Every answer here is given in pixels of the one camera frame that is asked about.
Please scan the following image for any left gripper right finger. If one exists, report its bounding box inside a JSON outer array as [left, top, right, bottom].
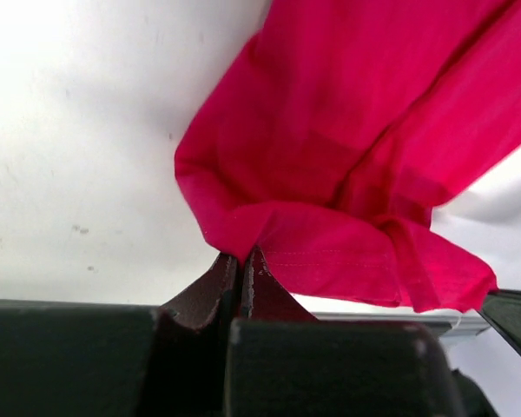
[[239, 248, 318, 321]]

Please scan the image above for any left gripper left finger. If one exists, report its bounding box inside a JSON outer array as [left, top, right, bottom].
[[161, 254, 238, 331]]

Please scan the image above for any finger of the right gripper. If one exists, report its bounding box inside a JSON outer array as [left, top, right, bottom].
[[478, 289, 521, 357]]

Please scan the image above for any bright red t-shirt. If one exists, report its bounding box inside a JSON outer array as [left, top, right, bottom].
[[175, 1, 521, 312]]

